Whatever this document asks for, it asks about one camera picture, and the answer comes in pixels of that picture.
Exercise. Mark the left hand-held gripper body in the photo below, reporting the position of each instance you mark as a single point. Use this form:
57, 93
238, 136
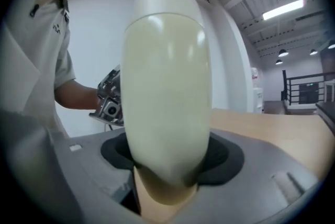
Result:
110, 102

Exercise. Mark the white water dispenser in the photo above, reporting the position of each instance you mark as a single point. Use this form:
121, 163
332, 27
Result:
257, 97

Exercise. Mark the black metal railing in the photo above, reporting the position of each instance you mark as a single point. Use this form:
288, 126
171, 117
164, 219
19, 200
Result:
301, 89

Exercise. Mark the person's grey shirt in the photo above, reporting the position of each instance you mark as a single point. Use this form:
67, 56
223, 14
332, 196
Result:
31, 47

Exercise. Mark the cream cylindrical bottle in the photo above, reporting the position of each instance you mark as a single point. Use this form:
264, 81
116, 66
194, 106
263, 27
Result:
167, 100

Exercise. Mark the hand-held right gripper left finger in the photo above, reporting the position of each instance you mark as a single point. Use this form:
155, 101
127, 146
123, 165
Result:
78, 178

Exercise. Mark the light wooden table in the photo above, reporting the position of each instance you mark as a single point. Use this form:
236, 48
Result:
261, 128

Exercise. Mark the long ceiling light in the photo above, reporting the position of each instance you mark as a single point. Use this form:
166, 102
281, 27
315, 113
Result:
282, 9

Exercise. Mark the person's left forearm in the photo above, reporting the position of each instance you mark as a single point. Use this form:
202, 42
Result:
73, 94

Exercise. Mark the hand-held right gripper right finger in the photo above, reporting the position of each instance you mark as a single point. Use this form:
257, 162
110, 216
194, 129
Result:
248, 178

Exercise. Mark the black pendant lamp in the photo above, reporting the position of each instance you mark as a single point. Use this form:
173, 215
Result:
313, 52
283, 53
332, 45
279, 62

